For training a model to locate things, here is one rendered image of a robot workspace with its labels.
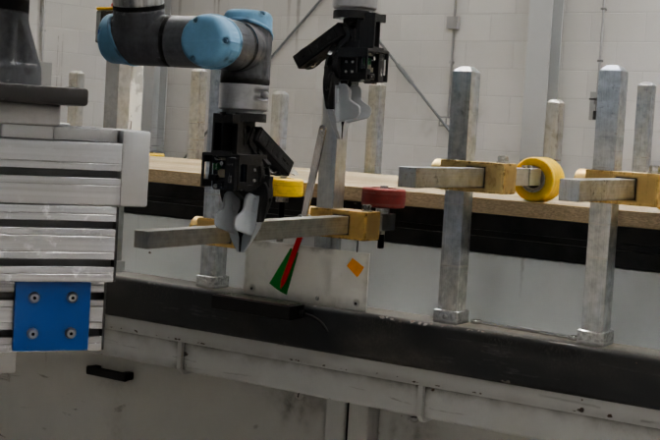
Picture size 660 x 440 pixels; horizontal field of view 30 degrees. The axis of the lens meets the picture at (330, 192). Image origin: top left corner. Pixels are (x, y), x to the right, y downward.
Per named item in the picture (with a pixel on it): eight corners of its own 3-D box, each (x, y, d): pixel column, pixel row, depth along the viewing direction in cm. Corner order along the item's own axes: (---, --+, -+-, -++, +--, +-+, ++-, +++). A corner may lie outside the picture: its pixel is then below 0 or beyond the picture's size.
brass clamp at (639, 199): (655, 207, 183) (658, 174, 183) (570, 200, 190) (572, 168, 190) (668, 206, 188) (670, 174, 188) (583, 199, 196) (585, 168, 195)
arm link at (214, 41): (154, 66, 174) (188, 71, 184) (227, 69, 170) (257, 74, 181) (157, 10, 174) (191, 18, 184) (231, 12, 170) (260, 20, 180)
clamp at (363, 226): (364, 242, 211) (366, 212, 210) (299, 234, 218) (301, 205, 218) (380, 240, 215) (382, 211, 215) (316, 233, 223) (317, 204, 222)
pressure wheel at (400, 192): (388, 251, 220) (392, 187, 220) (350, 247, 224) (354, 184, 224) (410, 248, 227) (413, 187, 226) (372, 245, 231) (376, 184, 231)
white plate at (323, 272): (364, 311, 211) (368, 253, 210) (242, 293, 224) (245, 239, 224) (366, 311, 211) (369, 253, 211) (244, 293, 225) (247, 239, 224)
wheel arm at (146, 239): (147, 254, 206) (148, 229, 206) (132, 251, 208) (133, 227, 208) (292, 242, 243) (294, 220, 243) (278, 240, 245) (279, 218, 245)
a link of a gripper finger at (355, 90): (363, 140, 204) (367, 84, 204) (334, 138, 207) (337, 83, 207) (373, 140, 207) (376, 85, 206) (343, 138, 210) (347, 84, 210)
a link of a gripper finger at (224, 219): (205, 251, 187) (209, 191, 186) (229, 249, 192) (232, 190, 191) (222, 253, 185) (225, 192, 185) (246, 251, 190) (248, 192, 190)
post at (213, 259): (213, 299, 229) (227, 39, 227) (198, 296, 231) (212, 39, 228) (224, 297, 232) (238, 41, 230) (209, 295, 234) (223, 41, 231)
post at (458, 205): (453, 357, 203) (471, 66, 200) (434, 355, 205) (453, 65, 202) (463, 356, 206) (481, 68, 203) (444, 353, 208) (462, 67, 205)
